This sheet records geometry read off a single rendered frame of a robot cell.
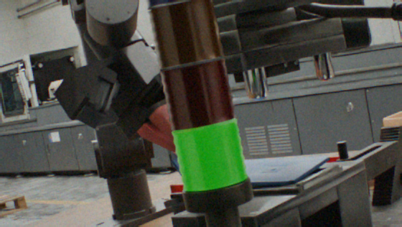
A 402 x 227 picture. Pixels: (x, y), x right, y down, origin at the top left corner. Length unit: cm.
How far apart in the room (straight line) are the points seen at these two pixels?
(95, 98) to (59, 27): 1160
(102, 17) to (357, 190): 32
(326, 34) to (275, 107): 578
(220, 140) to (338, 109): 569
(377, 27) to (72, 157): 469
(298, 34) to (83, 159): 823
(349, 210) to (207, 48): 38
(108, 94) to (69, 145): 831
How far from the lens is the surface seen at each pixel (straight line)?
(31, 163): 999
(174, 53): 39
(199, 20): 39
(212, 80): 39
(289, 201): 64
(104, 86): 75
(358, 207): 75
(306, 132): 633
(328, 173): 70
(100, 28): 75
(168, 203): 76
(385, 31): 575
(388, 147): 89
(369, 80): 586
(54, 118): 923
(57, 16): 1234
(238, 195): 40
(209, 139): 39
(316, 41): 71
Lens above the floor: 112
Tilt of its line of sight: 4 degrees down
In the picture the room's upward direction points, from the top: 11 degrees counter-clockwise
